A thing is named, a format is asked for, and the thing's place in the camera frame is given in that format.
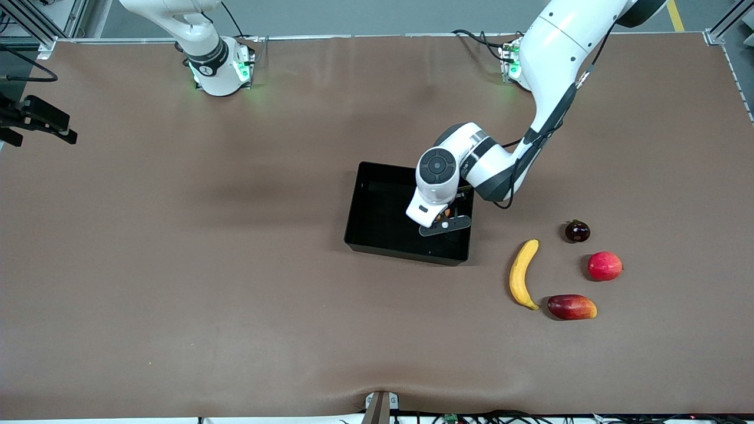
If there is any black plastic box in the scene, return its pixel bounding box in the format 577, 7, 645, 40
344, 161, 475, 267

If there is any yellow banana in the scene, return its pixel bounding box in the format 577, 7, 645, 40
509, 238, 540, 311

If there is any red yellow mango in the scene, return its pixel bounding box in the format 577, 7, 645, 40
547, 294, 598, 321

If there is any round red fruit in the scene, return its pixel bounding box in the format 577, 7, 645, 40
587, 251, 624, 282

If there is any aluminium frame post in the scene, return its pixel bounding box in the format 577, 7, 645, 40
703, 0, 754, 45
0, 0, 90, 59

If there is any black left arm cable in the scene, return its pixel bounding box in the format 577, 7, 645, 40
494, 35, 616, 210

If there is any silver table edge rail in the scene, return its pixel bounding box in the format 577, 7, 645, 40
56, 32, 707, 45

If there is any black left base cable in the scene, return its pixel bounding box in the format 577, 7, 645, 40
452, 26, 526, 62

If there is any black base cable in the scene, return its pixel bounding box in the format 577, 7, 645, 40
452, 26, 526, 62
221, 0, 269, 67

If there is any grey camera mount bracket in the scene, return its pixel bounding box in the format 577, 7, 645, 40
364, 390, 400, 424

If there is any black right base cable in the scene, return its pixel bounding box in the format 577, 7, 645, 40
221, 0, 269, 67

